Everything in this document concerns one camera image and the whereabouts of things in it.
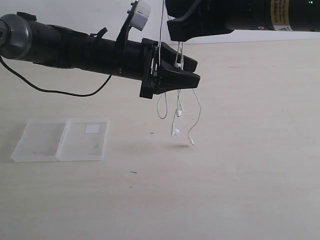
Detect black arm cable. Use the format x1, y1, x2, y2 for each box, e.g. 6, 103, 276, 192
0, 54, 112, 98

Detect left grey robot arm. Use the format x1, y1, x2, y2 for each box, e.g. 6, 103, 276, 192
0, 12, 201, 99

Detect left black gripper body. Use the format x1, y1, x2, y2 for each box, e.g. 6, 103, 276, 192
117, 37, 163, 100

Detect translucent plastic storage case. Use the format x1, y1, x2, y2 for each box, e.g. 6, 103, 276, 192
11, 117, 109, 163

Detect white wired earphones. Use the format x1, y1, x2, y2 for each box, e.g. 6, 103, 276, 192
156, 0, 202, 146

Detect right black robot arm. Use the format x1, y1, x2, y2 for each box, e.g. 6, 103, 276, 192
165, 0, 320, 42

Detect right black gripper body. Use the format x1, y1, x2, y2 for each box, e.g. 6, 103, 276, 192
194, 0, 273, 37

